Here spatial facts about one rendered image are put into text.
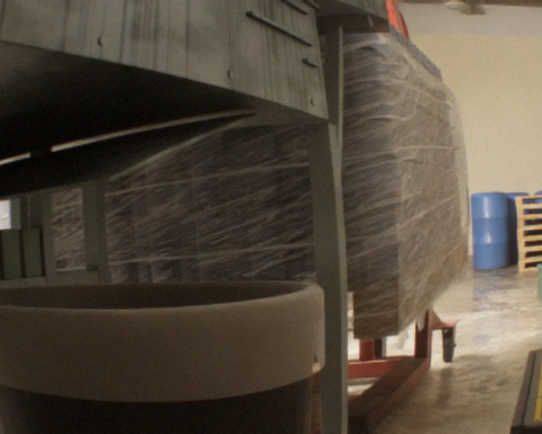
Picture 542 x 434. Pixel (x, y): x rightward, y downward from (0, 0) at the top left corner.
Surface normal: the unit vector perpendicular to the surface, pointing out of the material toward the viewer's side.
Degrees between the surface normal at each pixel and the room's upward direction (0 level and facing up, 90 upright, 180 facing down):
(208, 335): 90
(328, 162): 90
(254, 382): 90
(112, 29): 90
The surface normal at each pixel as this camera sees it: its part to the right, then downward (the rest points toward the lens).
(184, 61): 0.93, -0.06
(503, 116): -0.36, 0.02
